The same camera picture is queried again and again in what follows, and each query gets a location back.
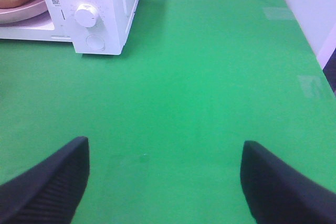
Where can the white microwave oven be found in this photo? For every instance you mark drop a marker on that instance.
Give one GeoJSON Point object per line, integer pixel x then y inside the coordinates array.
{"type": "Point", "coordinates": [58, 24]}

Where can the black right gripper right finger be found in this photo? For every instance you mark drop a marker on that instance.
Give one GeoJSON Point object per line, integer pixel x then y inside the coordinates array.
{"type": "Point", "coordinates": [277, 193]}

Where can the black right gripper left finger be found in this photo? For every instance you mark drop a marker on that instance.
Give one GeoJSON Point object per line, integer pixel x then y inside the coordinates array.
{"type": "Point", "coordinates": [51, 191]}

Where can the pink plate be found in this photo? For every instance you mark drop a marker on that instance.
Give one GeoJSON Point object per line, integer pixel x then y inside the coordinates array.
{"type": "Point", "coordinates": [24, 12]}

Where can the green table cloth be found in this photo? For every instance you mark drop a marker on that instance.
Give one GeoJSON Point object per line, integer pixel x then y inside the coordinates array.
{"type": "Point", "coordinates": [167, 119]}

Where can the white lower microwave knob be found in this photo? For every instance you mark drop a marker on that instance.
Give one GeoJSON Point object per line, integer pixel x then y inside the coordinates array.
{"type": "Point", "coordinates": [86, 15]}

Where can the round door release button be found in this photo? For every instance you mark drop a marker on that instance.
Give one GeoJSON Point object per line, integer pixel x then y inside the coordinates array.
{"type": "Point", "coordinates": [95, 42]}

